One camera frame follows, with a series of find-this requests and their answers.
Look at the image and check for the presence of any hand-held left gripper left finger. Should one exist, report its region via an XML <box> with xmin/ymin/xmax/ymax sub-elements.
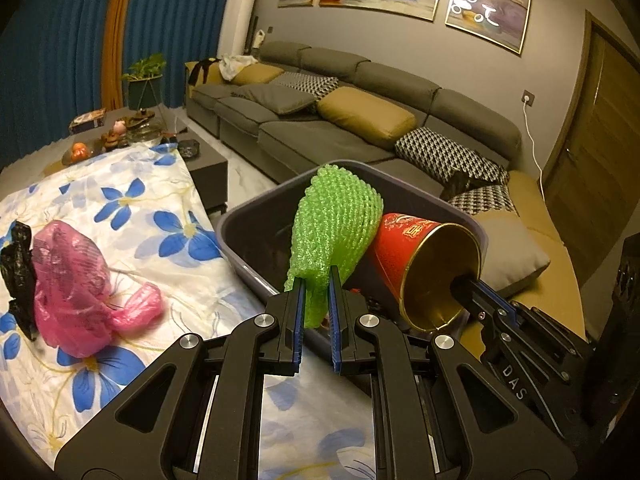
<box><xmin>54</xmin><ymin>279</ymin><xmax>308</xmax><ymax>480</ymax></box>

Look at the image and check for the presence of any grey coffee table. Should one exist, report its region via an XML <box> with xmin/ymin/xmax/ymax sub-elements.
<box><xmin>0</xmin><ymin>105</ymin><xmax>230</xmax><ymax>213</ymax></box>

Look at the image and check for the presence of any dark tea tray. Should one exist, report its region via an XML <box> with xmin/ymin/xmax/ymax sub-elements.
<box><xmin>127</xmin><ymin>115</ymin><xmax>163</xmax><ymax>143</ymax></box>

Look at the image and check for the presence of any yellow cushion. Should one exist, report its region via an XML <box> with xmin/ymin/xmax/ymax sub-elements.
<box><xmin>232</xmin><ymin>64</ymin><xmax>286</xmax><ymax>86</ymax></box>
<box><xmin>317</xmin><ymin>86</ymin><xmax>417</xmax><ymax>136</ymax></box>

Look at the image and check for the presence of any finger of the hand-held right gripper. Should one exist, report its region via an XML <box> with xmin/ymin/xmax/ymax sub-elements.
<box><xmin>480</xmin><ymin>320</ymin><xmax>571</xmax><ymax>441</ymax></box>
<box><xmin>450</xmin><ymin>274</ymin><xmax>593</xmax><ymax>382</ymax></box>

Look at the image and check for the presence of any potted plant on stand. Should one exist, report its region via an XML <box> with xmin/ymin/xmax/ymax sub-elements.
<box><xmin>122</xmin><ymin>54</ymin><xmax>166</xmax><ymax>111</ymax></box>

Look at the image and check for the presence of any grey sectional sofa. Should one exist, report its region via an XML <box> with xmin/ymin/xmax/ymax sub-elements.
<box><xmin>185</xmin><ymin>40</ymin><xmax>588</xmax><ymax>341</ymax></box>

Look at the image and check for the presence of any red paper cup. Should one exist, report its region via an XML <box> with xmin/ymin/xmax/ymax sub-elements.
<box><xmin>362</xmin><ymin>212</ymin><xmax>483</xmax><ymax>333</ymax></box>

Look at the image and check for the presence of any wooden door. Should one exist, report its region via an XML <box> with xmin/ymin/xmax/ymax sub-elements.
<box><xmin>542</xmin><ymin>10</ymin><xmax>640</xmax><ymax>261</ymax></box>

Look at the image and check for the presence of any green foam net sleeve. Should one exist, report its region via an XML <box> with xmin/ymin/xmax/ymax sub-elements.
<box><xmin>284</xmin><ymin>162</ymin><xmax>385</xmax><ymax>331</ymax></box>

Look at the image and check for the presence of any white cloth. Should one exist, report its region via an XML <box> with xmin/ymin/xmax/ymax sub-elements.
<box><xmin>220</xmin><ymin>54</ymin><xmax>258</xmax><ymax>81</ymax></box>

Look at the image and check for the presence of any black plastic bag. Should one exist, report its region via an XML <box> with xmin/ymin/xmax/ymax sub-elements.
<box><xmin>0</xmin><ymin>220</ymin><xmax>41</xmax><ymax>343</ymax></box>

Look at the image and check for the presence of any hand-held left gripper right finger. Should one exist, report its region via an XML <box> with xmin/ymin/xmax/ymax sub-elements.
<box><xmin>327</xmin><ymin>265</ymin><xmax>578</xmax><ymax>480</ymax></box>

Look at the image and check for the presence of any blue curtain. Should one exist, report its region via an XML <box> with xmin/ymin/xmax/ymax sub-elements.
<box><xmin>0</xmin><ymin>0</ymin><xmax>236</xmax><ymax>171</ymax></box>

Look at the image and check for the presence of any framed purple abstract painting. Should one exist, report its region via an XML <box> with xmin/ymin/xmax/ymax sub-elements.
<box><xmin>445</xmin><ymin>0</ymin><xmax>533</xmax><ymax>56</ymax></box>

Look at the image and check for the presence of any white power cable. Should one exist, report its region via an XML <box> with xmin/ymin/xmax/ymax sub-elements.
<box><xmin>522</xmin><ymin>105</ymin><xmax>546</xmax><ymax>196</ymax></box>

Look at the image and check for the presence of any blue floral table cloth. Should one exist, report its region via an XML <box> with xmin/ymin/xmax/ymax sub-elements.
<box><xmin>0</xmin><ymin>141</ymin><xmax>381</xmax><ymax>480</ymax></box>

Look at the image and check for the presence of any black white patterned cushion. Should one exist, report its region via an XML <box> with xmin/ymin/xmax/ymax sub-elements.
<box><xmin>272</xmin><ymin>71</ymin><xmax>341</xmax><ymax>101</ymax></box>
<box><xmin>395</xmin><ymin>126</ymin><xmax>510</xmax><ymax>183</ymax></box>
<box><xmin>447</xmin><ymin>182</ymin><xmax>516</xmax><ymax>216</ymax></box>

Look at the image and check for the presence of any pink plastic bag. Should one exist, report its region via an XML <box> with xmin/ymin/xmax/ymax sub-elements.
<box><xmin>31</xmin><ymin>220</ymin><xmax>165</xmax><ymax>358</ymax></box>

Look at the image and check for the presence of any white standing air conditioner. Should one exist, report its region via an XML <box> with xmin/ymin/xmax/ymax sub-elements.
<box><xmin>216</xmin><ymin>0</ymin><xmax>257</xmax><ymax>61</ymax></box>

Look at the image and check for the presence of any grey cushion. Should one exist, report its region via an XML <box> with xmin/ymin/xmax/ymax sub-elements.
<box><xmin>475</xmin><ymin>210</ymin><xmax>551</xmax><ymax>298</ymax></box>
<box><xmin>240</xmin><ymin>84</ymin><xmax>318</xmax><ymax>115</ymax></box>

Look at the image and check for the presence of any orange curtain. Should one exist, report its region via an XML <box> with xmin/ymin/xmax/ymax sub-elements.
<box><xmin>102</xmin><ymin>0</ymin><xmax>146</xmax><ymax>111</ymax></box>

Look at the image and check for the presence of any grey plastic bin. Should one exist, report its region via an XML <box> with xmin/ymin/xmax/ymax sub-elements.
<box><xmin>216</xmin><ymin>160</ymin><xmax>488</xmax><ymax>356</ymax></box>

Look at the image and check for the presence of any flat printed box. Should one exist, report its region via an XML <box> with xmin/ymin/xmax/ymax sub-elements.
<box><xmin>70</xmin><ymin>109</ymin><xmax>107</xmax><ymax>133</ymax></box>

